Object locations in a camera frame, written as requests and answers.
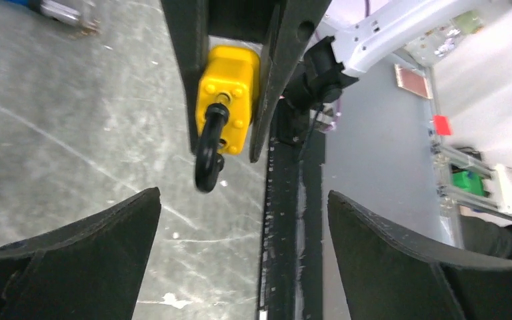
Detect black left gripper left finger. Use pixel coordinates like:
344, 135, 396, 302
0, 187, 161, 319

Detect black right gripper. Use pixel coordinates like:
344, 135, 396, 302
161, 0, 331, 163

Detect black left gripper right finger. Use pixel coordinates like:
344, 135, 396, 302
328, 191, 512, 319

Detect yellow padlock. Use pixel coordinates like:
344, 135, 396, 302
195, 45, 260, 193

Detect blue cable lock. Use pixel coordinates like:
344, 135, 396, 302
7, 0, 99, 32

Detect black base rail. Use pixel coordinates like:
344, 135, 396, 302
255, 100, 325, 320

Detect aluminium extrusion frame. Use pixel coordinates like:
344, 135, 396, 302
393, 13, 512, 248

